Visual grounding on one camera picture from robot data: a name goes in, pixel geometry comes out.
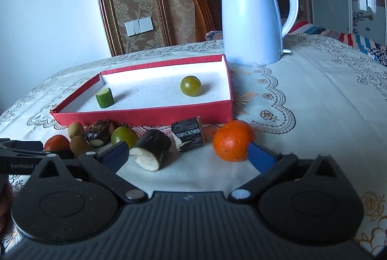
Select red shallow cardboard box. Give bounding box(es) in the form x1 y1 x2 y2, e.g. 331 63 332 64
50 54 235 129

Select white electric kettle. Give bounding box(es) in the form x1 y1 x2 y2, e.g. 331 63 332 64
212 0 299 66

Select wooden bed headboard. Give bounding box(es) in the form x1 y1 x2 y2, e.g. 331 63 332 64
185 0 291 43

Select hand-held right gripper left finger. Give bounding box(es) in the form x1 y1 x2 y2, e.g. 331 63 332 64
33 140 149 204

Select large orange mandarin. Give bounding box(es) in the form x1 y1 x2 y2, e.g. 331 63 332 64
212 120 256 162

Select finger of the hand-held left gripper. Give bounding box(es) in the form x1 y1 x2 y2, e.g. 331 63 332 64
0 139 45 155

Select green cucumber piece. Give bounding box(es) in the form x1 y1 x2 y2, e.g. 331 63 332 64
96 87 114 109

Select small orange mandarin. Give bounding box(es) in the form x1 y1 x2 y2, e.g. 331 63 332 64
44 134 71 152

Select white wall switch panel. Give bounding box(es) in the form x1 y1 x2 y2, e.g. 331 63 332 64
125 17 154 37

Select brown oval fruit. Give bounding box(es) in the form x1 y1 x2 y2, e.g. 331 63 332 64
68 122 85 139
70 135 90 158

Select colourful patterned bedding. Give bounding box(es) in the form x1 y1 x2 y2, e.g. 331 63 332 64
286 19 387 67

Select green round fruit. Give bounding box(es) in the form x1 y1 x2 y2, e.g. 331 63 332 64
180 76 202 96
111 126 140 149

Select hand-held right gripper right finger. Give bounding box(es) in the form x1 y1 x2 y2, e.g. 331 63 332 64
228 141 351 202

